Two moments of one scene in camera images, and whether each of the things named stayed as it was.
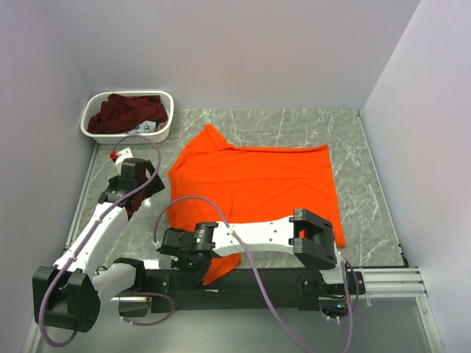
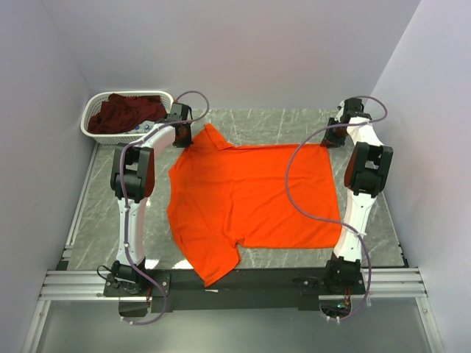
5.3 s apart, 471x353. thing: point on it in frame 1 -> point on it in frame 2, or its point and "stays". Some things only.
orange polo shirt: x=248 y=185 stays
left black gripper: x=154 y=187 -> x=188 y=142
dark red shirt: x=121 y=112 stays
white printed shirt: x=145 y=127 stays
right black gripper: x=179 y=263 -> x=331 y=142
